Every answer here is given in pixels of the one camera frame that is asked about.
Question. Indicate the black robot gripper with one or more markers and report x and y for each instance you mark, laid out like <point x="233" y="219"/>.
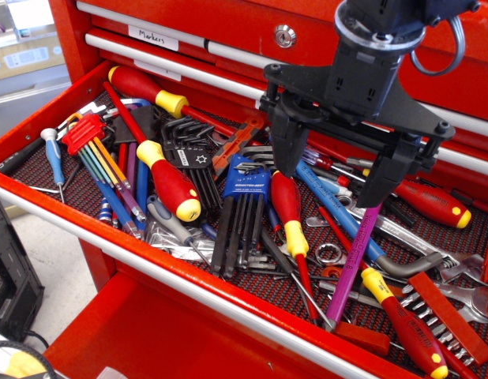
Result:
<point x="358" y="99"/>

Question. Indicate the violet Allen key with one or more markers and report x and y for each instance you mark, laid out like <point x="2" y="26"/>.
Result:
<point x="339" y="299"/>

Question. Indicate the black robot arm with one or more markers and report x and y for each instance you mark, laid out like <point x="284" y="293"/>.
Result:
<point x="401" y="23"/>

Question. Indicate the blue holder hex key set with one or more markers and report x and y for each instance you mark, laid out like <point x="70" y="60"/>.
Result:
<point x="245" y="196"/>

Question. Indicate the large blue Allen key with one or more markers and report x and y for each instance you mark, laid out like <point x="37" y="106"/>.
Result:
<point x="374" y="252"/>

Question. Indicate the black torx key set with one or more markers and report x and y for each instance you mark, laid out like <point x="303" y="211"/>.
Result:
<point x="185" y="145"/>

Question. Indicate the rainbow hex key set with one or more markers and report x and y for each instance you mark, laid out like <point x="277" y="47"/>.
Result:
<point x="83" y="137"/>

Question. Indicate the red yellow screwdriver centre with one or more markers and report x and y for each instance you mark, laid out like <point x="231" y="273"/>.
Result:
<point x="286" y="200"/>

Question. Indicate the red yellow screwdriver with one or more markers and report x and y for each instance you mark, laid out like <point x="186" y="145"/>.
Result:
<point x="286" y="200"/>
<point x="134" y="83"/>
<point x="417" y="340"/>
<point x="174" y="188"/>
<point x="434" y="204"/>

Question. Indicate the orange black tool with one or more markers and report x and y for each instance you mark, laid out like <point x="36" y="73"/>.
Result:
<point x="238" y="140"/>

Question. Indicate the silver cabinet lock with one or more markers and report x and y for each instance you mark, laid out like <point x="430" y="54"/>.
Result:
<point x="285" y="36"/>

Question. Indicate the red yellow screwdriver left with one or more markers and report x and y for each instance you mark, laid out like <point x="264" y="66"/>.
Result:
<point x="174" y="188"/>

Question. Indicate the silver combination wrench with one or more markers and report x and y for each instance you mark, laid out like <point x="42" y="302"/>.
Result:
<point x="453" y="265"/>

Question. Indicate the red bit holder strip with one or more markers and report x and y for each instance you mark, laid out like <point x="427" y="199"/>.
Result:
<point x="455" y="308"/>

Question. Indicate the red yellow screwdriver top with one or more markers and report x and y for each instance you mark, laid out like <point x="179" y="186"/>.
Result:
<point x="134" y="83"/>

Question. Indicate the grey blue screwdriver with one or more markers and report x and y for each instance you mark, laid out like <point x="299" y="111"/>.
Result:
<point x="161" y="214"/>

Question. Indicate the red yellow screwdriver bottom right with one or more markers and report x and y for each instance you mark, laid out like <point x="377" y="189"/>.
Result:
<point x="417" y="340"/>

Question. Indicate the white Markers label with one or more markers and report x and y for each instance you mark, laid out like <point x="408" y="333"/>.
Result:
<point x="153" y="38"/>

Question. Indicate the small blue white screwdriver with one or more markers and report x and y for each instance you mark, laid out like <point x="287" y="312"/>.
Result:
<point x="54" y="158"/>

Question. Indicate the black computer case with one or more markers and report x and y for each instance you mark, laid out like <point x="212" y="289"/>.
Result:
<point x="21" y="292"/>

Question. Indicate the silver ring spanner end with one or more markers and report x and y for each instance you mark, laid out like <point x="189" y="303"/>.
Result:
<point x="329" y="254"/>

